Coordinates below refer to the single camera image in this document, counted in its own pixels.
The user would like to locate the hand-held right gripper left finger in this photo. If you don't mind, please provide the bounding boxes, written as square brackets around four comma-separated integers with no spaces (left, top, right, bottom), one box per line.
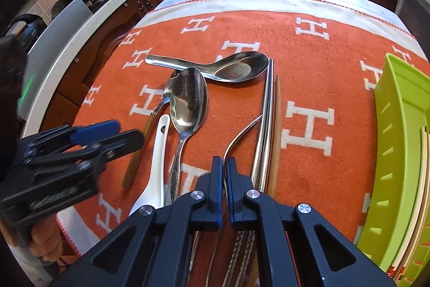
[50,156,224,287]

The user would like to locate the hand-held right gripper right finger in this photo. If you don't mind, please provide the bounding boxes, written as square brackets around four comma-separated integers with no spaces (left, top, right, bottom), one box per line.
[224,157,399,287]

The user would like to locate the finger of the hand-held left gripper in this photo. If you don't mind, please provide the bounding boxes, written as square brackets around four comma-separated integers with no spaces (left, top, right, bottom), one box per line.
[20,120,120,160]
[23,129,145,174]

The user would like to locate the wooden-handled steel spoon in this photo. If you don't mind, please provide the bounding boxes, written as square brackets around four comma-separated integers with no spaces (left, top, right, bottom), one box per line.
[121,69,184,191]

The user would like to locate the white ceramic spoon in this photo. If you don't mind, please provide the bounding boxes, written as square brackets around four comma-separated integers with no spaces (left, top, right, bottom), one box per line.
[128,114,172,217]

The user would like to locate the stainless steel fork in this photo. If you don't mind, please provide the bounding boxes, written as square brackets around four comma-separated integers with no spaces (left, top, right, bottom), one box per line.
[205,114,264,287]

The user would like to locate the brown wooden chopstick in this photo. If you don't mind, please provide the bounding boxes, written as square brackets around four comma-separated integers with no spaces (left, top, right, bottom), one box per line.
[267,75,283,197]

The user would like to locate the large stainless steel spoon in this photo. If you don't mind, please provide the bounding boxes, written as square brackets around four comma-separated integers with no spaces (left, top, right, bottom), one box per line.
[166,68,209,203]

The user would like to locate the stainless steel chopstick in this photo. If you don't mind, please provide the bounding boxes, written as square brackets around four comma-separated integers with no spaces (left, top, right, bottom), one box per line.
[228,58,273,287]
[235,58,275,287]

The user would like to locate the stainless steel soup spoon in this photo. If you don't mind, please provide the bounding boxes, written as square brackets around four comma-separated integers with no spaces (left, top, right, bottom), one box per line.
[145,51,269,83]

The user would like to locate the green plastic utensil tray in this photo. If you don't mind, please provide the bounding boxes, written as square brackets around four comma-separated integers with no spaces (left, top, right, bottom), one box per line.
[356,52,430,287]

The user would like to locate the light bamboo chopstick red end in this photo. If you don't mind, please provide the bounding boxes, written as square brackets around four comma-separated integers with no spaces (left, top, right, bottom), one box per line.
[391,126,430,276]
[390,129,430,277]

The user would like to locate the person's left hand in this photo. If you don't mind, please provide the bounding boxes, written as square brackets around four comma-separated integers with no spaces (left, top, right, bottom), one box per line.
[28,215,73,265]

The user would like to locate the stainless steel splash panel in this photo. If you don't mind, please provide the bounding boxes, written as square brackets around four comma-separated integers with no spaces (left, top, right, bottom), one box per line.
[20,0,95,121]

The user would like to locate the black kettle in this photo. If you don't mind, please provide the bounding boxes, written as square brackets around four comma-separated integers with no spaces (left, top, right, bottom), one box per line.
[0,14,46,47]

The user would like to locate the orange patterned blanket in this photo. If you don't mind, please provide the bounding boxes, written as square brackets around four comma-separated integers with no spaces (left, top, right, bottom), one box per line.
[55,0,430,287]

